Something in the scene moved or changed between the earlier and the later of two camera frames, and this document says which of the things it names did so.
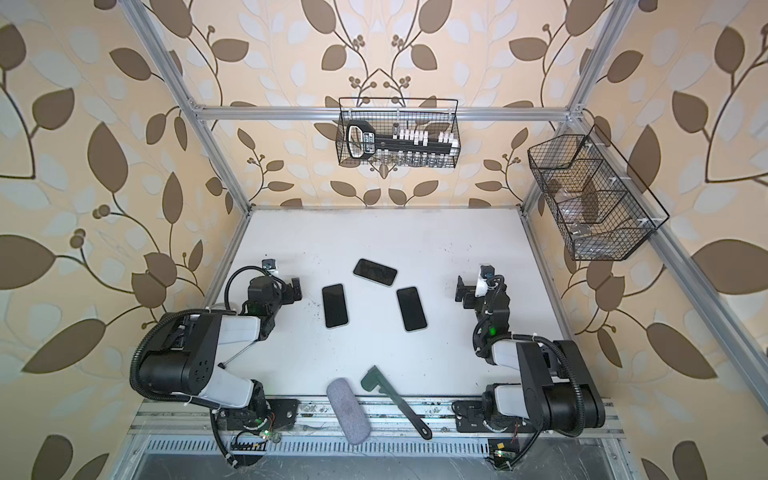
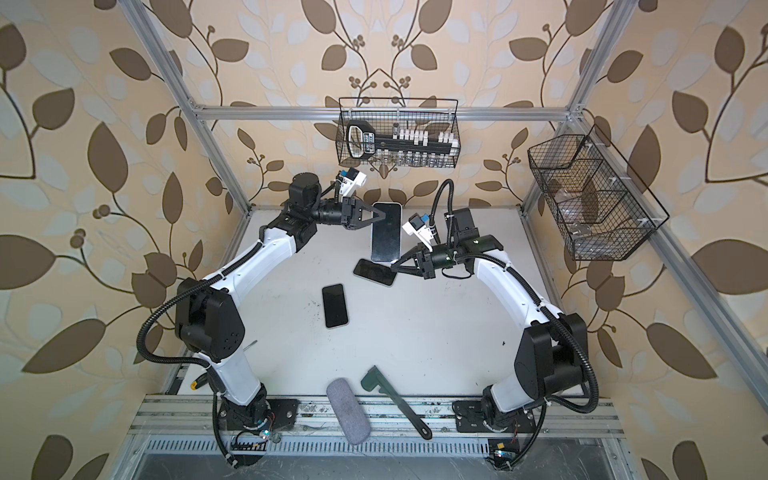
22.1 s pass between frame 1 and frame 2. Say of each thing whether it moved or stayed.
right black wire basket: stayed
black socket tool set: stayed
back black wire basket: stayed
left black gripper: moved
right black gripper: moved
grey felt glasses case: stayed
